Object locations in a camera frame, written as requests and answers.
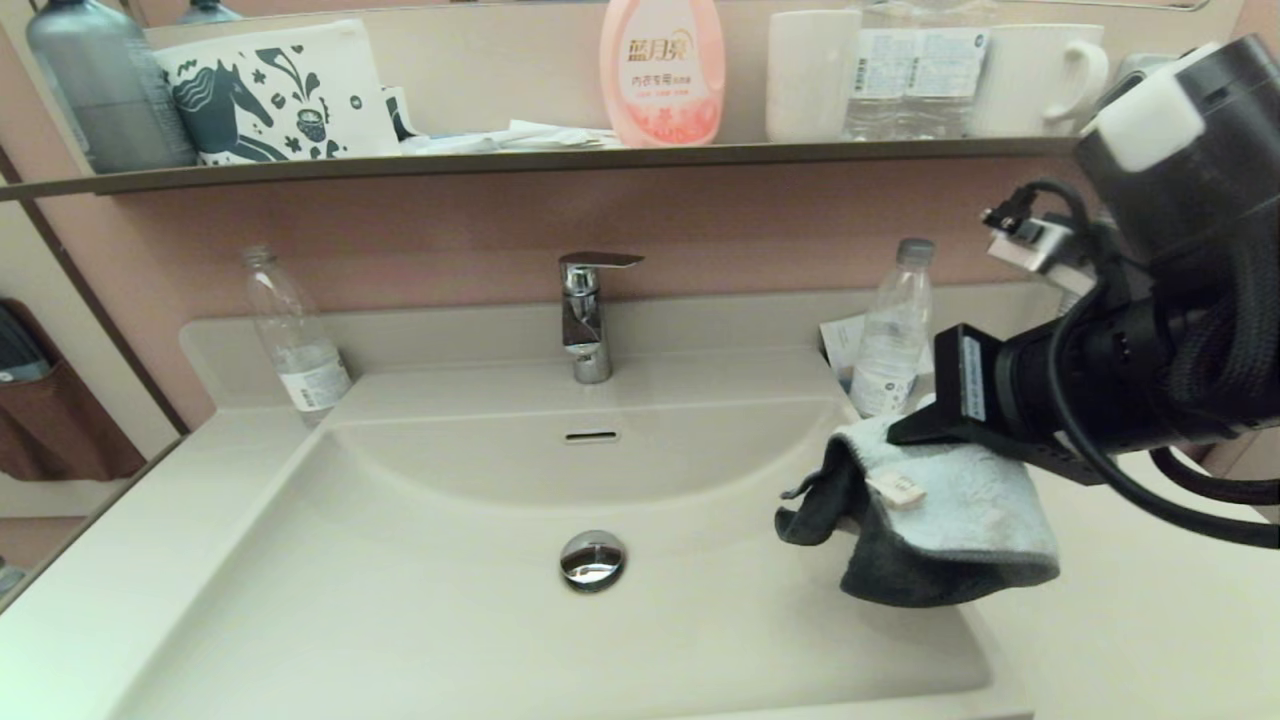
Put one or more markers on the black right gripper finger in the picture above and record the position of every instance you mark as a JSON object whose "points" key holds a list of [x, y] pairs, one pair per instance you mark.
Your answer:
{"points": [[925, 425]]}

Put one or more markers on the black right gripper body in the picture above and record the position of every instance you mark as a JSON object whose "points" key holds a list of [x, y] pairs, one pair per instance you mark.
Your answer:
{"points": [[1030, 390]]}

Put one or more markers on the light blue grey cloth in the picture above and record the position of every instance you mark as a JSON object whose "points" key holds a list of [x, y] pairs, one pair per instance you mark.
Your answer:
{"points": [[960, 500]]}

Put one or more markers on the chrome faucet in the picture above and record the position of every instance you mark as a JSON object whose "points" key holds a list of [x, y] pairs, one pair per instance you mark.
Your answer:
{"points": [[585, 320]]}

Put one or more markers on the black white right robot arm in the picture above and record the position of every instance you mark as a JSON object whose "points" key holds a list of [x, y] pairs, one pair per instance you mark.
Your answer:
{"points": [[1200, 200]]}

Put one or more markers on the beige sink basin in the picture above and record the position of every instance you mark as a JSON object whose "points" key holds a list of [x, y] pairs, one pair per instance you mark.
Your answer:
{"points": [[400, 600]]}

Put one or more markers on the grey-capped clear plastic bottle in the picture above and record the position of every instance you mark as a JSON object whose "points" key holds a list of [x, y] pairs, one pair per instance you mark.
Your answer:
{"points": [[890, 340]]}

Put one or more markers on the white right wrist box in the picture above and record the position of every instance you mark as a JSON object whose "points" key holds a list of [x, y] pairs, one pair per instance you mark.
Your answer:
{"points": [[1150, 110]]}

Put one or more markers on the white hair dryer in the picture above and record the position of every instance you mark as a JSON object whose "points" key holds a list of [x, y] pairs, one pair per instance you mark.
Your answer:
{"points": [[1140, 72]]}

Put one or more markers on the water bottles on shelf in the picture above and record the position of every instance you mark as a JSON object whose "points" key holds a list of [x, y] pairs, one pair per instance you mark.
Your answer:
{"points": [[885, 65]]}

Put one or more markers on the chrome drain stopper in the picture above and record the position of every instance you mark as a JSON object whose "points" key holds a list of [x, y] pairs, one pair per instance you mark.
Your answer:
{"points": [[592, 560]]}

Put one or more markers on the pink detergent bottle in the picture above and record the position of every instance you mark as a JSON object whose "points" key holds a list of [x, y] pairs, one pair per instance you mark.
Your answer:
{"points": [[660, 70]]}

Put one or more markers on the white papers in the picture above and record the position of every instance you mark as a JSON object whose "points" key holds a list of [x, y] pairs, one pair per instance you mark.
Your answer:
{"points": [[520, 138]]}

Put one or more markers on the small white printed pouch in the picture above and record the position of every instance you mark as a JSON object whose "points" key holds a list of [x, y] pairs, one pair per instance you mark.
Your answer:
{"points": [[400, 112]]}

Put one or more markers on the capless clear plastic bottle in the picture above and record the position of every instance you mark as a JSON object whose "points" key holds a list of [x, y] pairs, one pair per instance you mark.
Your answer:
{"points": [[300, 350]]}

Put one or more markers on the white horse print pouch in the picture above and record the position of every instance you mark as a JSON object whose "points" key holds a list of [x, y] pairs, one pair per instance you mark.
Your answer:
{"points": [[340, 90]]}

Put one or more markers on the brown hanging bag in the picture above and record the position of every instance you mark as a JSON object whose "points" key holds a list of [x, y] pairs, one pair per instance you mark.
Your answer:
{"points": [[60, 430]]}

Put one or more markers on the grey translucent bottle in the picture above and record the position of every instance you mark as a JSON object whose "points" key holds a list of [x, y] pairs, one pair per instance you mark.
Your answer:
{"points": [[110, 100]]}

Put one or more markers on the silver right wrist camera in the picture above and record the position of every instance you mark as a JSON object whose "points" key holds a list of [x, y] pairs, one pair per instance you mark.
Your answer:
{"points": [[1035, 245]]}

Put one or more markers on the long brown wall shelf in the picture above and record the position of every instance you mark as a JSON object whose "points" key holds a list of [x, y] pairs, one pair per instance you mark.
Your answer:
{"points": [[600, 158]]}

